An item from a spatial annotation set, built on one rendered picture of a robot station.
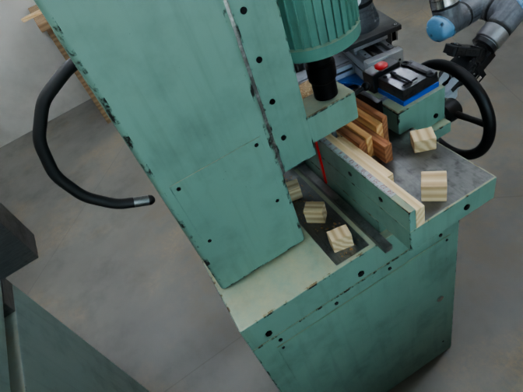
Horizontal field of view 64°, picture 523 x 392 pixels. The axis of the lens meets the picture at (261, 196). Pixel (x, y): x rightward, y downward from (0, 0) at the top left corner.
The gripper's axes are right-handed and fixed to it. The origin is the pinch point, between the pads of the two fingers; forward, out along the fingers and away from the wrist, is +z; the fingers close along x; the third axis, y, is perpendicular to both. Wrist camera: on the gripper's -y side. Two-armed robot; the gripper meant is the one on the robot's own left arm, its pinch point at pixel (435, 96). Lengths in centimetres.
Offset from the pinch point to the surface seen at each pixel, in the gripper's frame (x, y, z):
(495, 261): -18, 74, 27
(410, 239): -41, -32, 33
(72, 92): 310, -2, 134
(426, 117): -18.1, -21.7, 10.4
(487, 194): -41.1, -21.3, 17.5
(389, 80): -11.3, -31.9, 9.3
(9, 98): 307, -42, 163
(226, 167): -22, -62, 42
